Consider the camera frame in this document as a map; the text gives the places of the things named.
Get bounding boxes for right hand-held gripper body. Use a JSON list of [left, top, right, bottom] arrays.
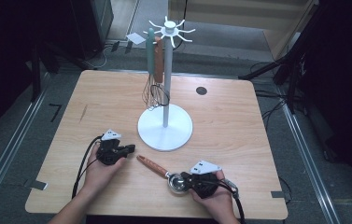
[[190, 160, 222, 200]]

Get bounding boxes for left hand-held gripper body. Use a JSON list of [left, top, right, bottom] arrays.
[[96, 129, 127, 165]]

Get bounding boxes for white utensil rack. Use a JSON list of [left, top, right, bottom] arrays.
[[137, 16, 196, 152]]

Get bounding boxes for mesh strainer with wooden handle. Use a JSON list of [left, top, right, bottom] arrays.
[[149, 35, 171, 107]]

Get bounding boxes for person's right hand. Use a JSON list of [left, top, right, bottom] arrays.
[[191, 171, 235, 218]]

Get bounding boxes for person's left hand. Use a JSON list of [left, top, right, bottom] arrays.
[[84, 146, 126, 195]]

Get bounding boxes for grey tape piece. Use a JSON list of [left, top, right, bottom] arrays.
[[270, 190, 286, 200], [23, 179, 49, 191]]

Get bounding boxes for white paper sheet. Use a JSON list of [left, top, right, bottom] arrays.
[[125, 32, 147, 46]]

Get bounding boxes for black metal stand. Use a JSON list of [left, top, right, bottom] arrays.
[[29, 43, 43, 103], [238, 46, 309, 115]]

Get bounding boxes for dark cabinet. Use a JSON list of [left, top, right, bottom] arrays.
[[70, 0, 115, 61]]

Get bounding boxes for beige wooden platform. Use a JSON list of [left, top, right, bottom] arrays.
[[167, 0, 320, 61]]

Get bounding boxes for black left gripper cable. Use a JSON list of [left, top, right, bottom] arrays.
[[71, 134, 104, 200]]

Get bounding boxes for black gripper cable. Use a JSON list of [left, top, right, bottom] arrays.
[[71, 134, 104, 200], [218, 179, 247, 224]]

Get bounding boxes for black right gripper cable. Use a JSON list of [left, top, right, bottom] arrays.
[[218, 179, 247, 224]]

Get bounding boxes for white floor cable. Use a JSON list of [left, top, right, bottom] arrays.
[[84, 46, 108, 70]]

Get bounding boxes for black floor cables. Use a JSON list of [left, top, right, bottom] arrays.
[[253, 89, 293, 127]]

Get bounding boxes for metal floor rail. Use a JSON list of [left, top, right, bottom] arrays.
[[0, 72, 49, 216], [279, 101, 342, 224]]

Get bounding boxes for black hanging cable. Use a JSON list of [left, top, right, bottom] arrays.
[[176, 0, 190, 51]]

